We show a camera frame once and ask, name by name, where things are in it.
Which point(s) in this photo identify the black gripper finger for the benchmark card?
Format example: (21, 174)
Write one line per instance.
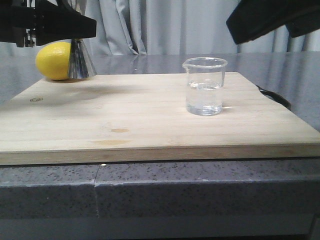
(62, 20)
(252, 19)

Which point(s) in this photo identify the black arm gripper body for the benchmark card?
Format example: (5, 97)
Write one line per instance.
(17, 22)
(304, 24)

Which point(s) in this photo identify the steel hourglass jigger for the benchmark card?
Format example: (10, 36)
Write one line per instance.
(80, 63)

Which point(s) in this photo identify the clear glass beaker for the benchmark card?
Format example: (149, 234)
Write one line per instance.
(204, 85)

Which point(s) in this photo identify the yellow lemon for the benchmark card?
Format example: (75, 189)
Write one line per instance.
(52, 61)

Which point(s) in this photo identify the grey curtain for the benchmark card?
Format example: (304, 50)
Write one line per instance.
(179, 27)

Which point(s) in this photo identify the wooden cutting board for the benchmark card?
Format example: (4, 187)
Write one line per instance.
(142, 117)

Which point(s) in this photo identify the black cutting board handle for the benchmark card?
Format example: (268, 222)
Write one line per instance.
(275, 97)

